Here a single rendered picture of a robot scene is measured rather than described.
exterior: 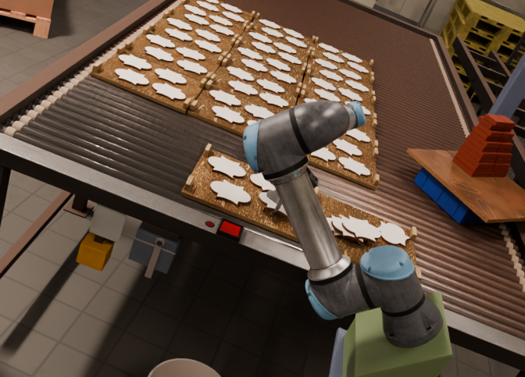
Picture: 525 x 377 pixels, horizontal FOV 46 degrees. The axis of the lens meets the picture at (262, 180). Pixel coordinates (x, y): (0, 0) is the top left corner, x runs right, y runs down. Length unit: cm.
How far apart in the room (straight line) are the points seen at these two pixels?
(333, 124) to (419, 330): 55
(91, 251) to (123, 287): 95
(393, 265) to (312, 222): 22
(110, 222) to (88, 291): 96
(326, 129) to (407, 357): 59
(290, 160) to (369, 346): 54
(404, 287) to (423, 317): 11
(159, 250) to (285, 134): 72
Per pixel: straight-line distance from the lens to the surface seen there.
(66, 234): 321
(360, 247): 213
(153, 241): 196
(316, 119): 141
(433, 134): 352
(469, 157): 287
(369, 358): 164
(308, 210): 148
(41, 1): 521
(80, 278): 299
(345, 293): 154
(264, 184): 219
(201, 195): 202
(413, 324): 159
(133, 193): 196
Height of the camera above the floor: 199
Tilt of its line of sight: 28 degrees down
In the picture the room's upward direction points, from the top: 23 degrees clockwise
